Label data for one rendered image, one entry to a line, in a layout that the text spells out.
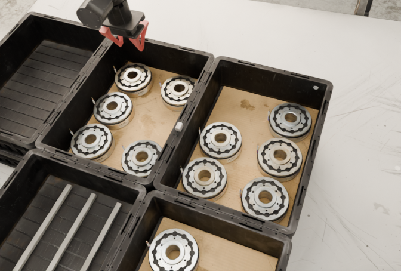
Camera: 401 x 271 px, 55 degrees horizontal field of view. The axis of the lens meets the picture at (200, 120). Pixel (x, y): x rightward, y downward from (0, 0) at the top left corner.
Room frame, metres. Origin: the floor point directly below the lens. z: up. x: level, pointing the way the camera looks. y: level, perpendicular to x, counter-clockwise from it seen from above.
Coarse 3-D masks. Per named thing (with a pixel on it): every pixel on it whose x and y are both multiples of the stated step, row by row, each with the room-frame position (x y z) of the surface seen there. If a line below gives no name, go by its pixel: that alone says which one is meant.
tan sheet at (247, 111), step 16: (224, 96) 0.65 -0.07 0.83; (240, 96) 0.64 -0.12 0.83; (256, 96) 0.64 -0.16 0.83; (224, 112) 0.60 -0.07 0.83; (240, 112) 0.59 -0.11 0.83; (256, 112) 0.58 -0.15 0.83; (240, 128) 0.54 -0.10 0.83; (256, 128) 0.53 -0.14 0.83; (256, 144) 0.49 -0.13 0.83; (304, 144) 0.47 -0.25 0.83; (192, 160) 0.46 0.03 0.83; (240, 160) 0.45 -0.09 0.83; (256, 160) 0.44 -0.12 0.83; (304, 160) 0.43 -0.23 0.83; (240, 176) 0.41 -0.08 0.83; (256, 176) 0.40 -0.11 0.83; (288, 192) 0.35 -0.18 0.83; (240, 208) 0.33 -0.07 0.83; (288, 208) 0.32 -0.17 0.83
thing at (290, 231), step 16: (240, 64) 0.67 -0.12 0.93; (256, 64) 0.66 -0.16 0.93; (208, 80) 0.63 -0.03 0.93; (304, 80) 0.59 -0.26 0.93; (320, 80) 0.58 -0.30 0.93; (192, 112) 0.53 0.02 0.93; (320, 112) 0.49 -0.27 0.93; (320, 128) 0.45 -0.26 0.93; (176, 144) 0.45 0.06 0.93; (160, 176) 0.38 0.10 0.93; (304, 176) 0.34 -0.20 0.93; (176, 192) 0.34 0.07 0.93; (304, 192) 0.31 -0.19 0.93; (224, 208) 0.29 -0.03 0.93; (256, 224) 0.25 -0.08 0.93; (272, 224) 0.25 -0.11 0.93
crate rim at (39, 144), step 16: (176, 48) 0.75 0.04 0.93; (192, 48) 0.74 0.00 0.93; (96, 64) 0.72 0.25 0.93; (208, 64) 0.68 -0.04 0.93; (80, 80) 0.68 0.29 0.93; (192, 96) 0.58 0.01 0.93; (48, 128) 0.54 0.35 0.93; (80, 160) 0.44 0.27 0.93; (160, 160) 0.42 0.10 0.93; (128, 176) 0.39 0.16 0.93
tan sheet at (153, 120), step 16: (160, 80) 0.73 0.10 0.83; (144, 96) 0.68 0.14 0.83; (160, 96) 0.68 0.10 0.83; (144, 112) 0.63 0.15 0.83; (160, 112) 0.62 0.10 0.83; (176, 112) 0.61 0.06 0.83; (128, 128) 0.58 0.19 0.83; (144, 128) 0.57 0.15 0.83; (160, 128) 0.57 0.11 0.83; (128, 144) 0.53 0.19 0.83; (160, 144) 0.52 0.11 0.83; (112, 160) 0.49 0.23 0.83; (144, 160) 0.48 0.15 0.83
